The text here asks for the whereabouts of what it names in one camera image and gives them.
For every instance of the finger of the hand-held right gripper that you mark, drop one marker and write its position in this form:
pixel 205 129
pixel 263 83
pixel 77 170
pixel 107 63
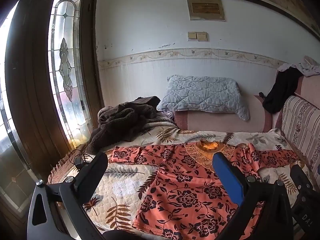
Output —
pixel 298 177

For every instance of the pale pink garment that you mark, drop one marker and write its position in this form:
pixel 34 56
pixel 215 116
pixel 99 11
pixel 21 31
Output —
pixel 310 67

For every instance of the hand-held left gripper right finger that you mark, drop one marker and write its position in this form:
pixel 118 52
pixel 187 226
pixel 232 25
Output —
pixel 228 180

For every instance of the beige wall switch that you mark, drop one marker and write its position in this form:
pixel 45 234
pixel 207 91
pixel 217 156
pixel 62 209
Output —
pixel 192 36
pixel 202 36

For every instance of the brass wall plaque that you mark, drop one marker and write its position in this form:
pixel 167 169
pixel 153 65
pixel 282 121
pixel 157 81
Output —
pixel 206 8

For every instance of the cream leaf-print blanket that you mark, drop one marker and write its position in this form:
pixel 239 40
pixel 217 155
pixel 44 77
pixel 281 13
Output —
pixel 120 187

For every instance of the pink sofa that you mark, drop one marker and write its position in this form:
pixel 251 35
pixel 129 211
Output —
pixel 220 122

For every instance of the wooden stained glass door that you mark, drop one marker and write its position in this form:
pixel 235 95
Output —
pixel 32 80

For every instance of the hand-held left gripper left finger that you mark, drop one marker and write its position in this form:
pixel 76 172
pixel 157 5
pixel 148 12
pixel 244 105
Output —
pixel 95 166

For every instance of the orange floral shirt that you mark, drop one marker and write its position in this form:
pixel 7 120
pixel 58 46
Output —
pixel 185 192

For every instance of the purple cloth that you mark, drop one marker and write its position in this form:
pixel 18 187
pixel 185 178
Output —
pixel 166 117

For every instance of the striped sofa cushion cover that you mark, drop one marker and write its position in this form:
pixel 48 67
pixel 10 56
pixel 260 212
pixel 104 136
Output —
pixel 302 122

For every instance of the grey quilted pillow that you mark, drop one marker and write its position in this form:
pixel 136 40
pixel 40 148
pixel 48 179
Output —
pixel 200 92

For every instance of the dark brown fleece blanket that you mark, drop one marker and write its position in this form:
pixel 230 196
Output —
pixel 120 120

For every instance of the black garment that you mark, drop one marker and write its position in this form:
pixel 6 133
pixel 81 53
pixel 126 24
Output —
pixel 280 92

